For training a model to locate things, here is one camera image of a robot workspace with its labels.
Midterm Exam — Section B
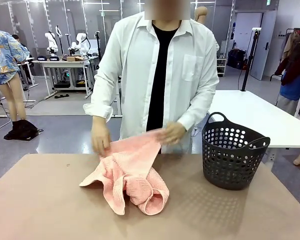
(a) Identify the pink terry towel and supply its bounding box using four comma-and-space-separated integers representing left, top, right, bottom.
79, 129, 170, 216

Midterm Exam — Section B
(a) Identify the person's left hand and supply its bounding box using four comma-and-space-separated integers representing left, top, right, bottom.
158, 121, 187, 146

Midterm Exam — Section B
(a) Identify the black tripod stand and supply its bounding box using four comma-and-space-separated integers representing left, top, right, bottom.
239, 27, 262, 92

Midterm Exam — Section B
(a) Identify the person's right forearm white sleeve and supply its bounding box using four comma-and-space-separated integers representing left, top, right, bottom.
82, 72, 116, 123

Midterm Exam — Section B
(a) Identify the person's left forearm white sleeve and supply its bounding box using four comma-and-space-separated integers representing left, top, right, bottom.
177, 87, 220, 132

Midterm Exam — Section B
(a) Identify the black perforated laundry basket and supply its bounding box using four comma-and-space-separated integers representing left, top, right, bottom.
201, 111, 271, 190

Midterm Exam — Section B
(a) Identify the large white table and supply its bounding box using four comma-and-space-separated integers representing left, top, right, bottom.
207, 89, 300, 151

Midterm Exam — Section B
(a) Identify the clothes rack with garments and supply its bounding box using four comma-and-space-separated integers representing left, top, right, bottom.
269, 24, 300, 123

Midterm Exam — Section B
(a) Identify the person in white shirt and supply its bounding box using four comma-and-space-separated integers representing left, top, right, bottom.
82, 11, 220, 155

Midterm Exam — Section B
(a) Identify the black clothes pile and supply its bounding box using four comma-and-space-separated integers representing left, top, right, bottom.
3, 119, 40, 141

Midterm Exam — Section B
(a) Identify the mannequin in floral shirt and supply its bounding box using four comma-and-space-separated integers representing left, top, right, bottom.
0, 9, 31, 123

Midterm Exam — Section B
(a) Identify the white shelf cart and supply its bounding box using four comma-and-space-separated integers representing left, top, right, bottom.
216, 57, 228, 78

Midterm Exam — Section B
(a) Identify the person's right hand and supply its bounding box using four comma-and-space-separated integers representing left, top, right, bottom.
90, 116, 113, 159

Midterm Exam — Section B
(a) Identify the black luggage bag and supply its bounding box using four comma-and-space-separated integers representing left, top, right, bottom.
227, 49, 247, 70

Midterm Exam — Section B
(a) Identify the seated person in dark top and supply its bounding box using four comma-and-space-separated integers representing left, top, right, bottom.
11, 34, 28, 51

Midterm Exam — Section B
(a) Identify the bare beige mannequin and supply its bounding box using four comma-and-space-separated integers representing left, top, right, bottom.
193, 6, 220, 53

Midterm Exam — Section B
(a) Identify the white desk with robots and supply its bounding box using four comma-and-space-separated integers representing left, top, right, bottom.
38, 58, 98, 100

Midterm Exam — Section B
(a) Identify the grey door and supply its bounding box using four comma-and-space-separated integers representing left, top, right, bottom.
251, 10, 277, 81

